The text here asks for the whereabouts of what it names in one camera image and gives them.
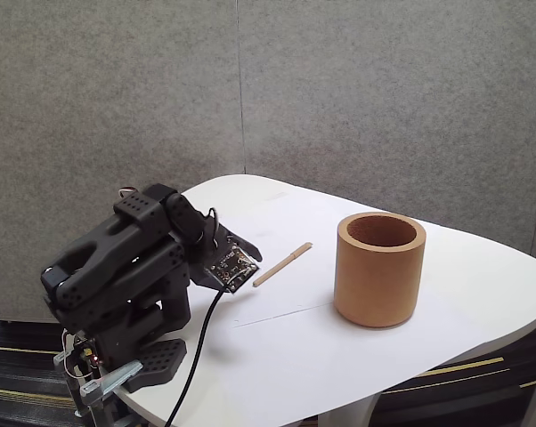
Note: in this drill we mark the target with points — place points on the tan wooden pen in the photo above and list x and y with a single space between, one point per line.
281 265

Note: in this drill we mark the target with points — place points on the motor controller board with LEDs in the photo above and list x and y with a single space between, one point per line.
89 353

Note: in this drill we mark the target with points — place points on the grey metal table clamp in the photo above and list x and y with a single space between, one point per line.
112 378

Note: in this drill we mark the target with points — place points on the camera circuit board module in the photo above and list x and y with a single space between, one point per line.
234 269

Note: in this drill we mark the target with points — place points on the brown cylindrical pen holder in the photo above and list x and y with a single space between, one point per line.
377 284

